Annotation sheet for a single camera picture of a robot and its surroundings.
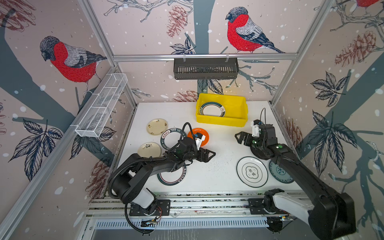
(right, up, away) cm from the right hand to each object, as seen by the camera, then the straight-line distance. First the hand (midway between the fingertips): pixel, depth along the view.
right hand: (242, 134), depth 84 cm
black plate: (+2, -4, -22) cm, 22 cm away
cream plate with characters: (-56, +3, +24) cm, 61 cm away
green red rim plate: (-13, +17, +34) cm, 40 cm away
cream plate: (-58, -11, +11) cm, 60 cm away
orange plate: (-23, 0, +16) cm, 28 cm away
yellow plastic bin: (+5, +16, +30) cm, 34 cm away
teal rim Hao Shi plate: (-44, -3, +16) cm, 47 cm away
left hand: (-17, -9, -2) cm, 19 cm away
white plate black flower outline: (+6, -22, +1) cm, 23 cm away
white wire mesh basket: (-78, +18, -4) cm, 80 cm away
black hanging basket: (-19, +45, +20) cm, 53 cm away
